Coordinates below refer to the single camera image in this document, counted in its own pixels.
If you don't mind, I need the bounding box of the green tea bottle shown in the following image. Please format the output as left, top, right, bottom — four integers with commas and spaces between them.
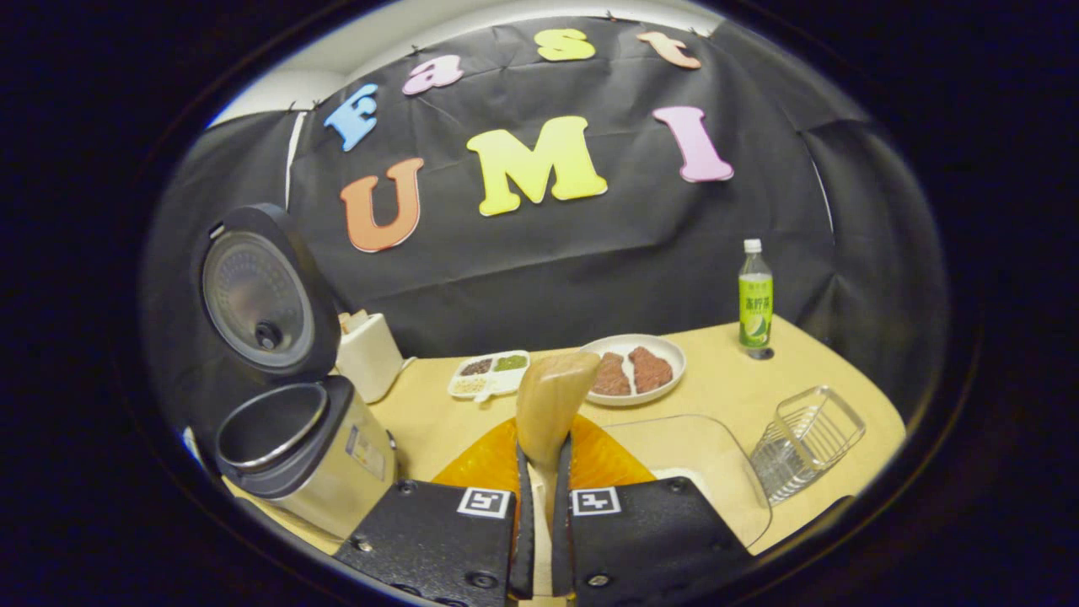
738, 239, 775, 361

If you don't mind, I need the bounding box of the white toaster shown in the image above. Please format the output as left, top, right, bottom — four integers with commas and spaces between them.
336, 309, 405, 404

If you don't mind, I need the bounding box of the black backdrop cloth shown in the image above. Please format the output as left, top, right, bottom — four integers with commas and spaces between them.
143, 17, 949, 439

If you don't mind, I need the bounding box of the wooden spoon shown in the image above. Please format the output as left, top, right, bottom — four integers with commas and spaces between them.
516, 352, 602, 524

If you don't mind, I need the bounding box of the black silver rice cooker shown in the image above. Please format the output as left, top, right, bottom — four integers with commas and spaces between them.
190, 202, 399, 540

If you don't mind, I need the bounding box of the white divided bean tray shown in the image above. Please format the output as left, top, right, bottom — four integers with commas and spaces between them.
447, 350, 532, 401

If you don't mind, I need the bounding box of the white plate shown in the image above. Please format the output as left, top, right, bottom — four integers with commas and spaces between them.
578, 334, 687, 407

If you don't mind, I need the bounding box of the brown meat piece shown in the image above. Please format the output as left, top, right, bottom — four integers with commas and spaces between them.
628, 346, 674, 395
592, 352, 633, 397

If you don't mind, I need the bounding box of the clear white rice container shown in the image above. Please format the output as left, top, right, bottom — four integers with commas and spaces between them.
603, 415, 773, 553

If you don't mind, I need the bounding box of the clear wire chopstick holder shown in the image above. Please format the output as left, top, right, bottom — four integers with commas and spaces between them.
749, 385, 867, 507

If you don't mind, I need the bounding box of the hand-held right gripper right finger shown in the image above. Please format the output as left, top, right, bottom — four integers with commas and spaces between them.
552, 413, 755, 607

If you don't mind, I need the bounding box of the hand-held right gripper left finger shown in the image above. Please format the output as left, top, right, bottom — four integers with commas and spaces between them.
333, 416, 537, 607

